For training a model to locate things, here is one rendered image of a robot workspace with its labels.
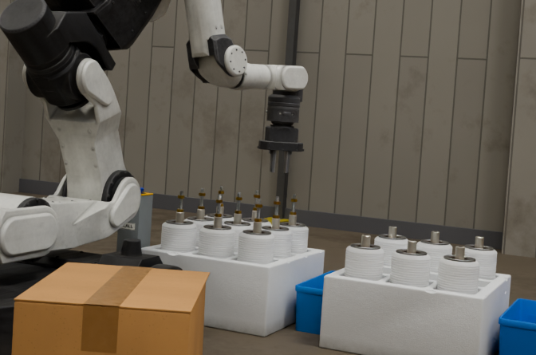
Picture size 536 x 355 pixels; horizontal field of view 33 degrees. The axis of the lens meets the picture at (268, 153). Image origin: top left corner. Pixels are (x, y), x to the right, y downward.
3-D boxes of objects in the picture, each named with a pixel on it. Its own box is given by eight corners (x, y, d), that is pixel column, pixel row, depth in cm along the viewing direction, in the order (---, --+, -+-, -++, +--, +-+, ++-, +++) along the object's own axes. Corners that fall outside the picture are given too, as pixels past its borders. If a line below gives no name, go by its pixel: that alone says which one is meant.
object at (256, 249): (254, 306, 232) (259, 236, 231) (226, 299, 238) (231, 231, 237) (277, 301, 239) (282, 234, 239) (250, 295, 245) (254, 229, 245)
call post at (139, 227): (133, 305, 255) (139, 195, 254) (112, 301, 258) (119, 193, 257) (147, 301, 262) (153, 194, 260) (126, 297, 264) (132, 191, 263)
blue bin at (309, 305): (329, 337, 234) (333, 291, 233) (290, 330, 238) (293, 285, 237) (364, 316, 261) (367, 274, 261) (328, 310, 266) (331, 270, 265)
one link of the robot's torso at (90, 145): (122, 238, 226) (72, 75, 201) (63, 230, 233) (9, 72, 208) (150, 203, 237) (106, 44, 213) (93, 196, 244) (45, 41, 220)
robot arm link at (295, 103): (285, 107, 241) (289, 65, 240) (255, 105, 248) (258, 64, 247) (312, 108, 249) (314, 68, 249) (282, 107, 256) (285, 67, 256)
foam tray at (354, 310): (477, 376, 207) (483, 298, 206) (318, 347, 223) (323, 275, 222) (506, 341, 242) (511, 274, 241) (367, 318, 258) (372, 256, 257)
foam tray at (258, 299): (264, 337, 229) (269, 267, 228) (135, 313, 245) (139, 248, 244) (321, 310, 264) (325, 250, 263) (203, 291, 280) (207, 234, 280)
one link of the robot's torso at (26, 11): (33, 33, 191) (68, -25, 200) (-14, 31, 196) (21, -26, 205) (88, 116, 212) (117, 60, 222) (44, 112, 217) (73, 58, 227)
